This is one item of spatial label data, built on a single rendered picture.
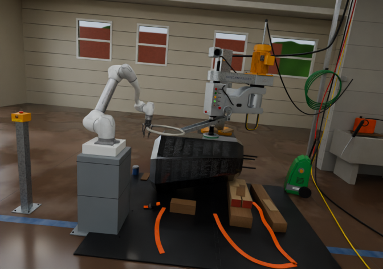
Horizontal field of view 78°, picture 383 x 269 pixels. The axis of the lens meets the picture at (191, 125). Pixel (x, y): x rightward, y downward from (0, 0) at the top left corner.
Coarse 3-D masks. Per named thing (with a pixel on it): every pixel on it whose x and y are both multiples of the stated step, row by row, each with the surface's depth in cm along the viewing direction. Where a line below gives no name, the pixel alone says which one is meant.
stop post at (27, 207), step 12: (12, 120) 236; (24, 120) 237; (24, 132) 242; (24, 144) 243; (24, 156) 246; (24, 168) 248; (24, 180) 251; (24, 192) 254; (24, 204) 257; (36, 204) 270
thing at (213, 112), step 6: (210, 84) 301; (216, 84) 295; (222, 84) 298; (210, 90) 301; (222, 90) 300; (210, 96) 301; (222, 96) 302; (204, 102) 317; (210, 102) 301; (222, 102) 304; (204, 108) 317; (210, 108) 301; (216, 108) 302; (222, 108) 306; (210, 114) 302; (216, 114) 304; (222, 114) 308
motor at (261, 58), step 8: (256, 48) 317; (264, 48) 312; (256, 56) 318; (264, 56) 314; (272, 56) 312; (256, 64) 319; (264, 64) 315; (272, 64) 315; (256, 72) 322; (264, 72) 319
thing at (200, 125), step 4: (220, 116) 326; (224, 116) 329; (208, 120) 320; (216, 120) 312; (220, 120) 315; (224, 120) 317; (196, 124) 314; (200, 124) 316; (204, 124) 306; (208, 124) 309; (212, 124) 311; (180, 128) 306; (184, 128) 308; (188, 128) 311; (192, 128) 301; (196, 128) 303; (200, 128) 305; (188, 132) 300
